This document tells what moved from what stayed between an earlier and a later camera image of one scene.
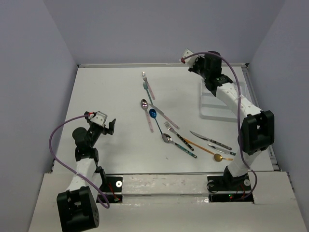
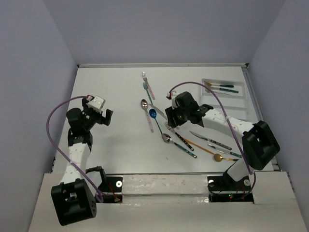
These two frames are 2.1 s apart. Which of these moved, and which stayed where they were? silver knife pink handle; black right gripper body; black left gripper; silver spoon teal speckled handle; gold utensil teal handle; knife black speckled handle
Moved: black left gripper; black right gripper body
Stayed: silver spoon teal speckled handle; knife black speckled handle; gold utensil teal handle; silver knife pink handle
